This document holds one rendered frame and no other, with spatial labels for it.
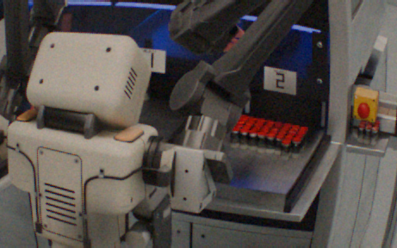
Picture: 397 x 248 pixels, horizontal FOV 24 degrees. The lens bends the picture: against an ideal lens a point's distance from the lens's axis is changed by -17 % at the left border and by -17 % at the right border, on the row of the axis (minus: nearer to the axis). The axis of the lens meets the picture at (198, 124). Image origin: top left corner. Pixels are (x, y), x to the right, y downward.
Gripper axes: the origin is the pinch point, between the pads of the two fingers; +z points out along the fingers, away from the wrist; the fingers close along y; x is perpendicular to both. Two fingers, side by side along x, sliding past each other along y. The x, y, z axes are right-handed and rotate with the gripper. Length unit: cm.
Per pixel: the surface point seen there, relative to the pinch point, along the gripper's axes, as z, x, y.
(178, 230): 42, -16, 63
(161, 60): 17.1, -34.1, 27.1
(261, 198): 13.7, 20.3, 24.0
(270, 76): 30.3, -14.6, 11.5
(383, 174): 208, -76, 57
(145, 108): 22, -33, 41
